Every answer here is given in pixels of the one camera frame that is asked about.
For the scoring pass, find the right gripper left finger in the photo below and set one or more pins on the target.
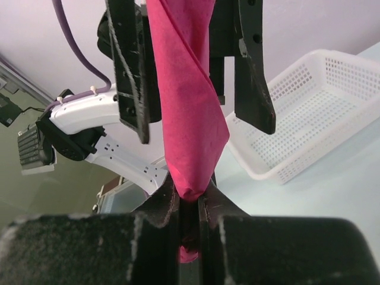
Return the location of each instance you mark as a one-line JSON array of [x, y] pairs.
[[140, 247]]

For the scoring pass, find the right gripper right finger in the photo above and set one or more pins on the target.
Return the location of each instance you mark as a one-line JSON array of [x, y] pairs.
[[236, 248]]

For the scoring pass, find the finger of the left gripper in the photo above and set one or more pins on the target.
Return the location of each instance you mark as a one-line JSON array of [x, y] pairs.
[[253, 103]]

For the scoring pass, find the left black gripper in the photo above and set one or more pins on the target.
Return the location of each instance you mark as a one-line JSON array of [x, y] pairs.
[[124, 36]]

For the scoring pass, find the pink paper napkin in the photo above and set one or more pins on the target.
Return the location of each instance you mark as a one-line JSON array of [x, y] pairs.
[[194, 127]]

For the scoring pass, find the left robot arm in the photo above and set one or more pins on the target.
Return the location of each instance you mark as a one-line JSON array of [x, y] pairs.
[[75, 126]]

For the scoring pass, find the white plastic basket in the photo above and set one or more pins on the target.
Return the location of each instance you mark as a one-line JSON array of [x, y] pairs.
[[320, 101]]

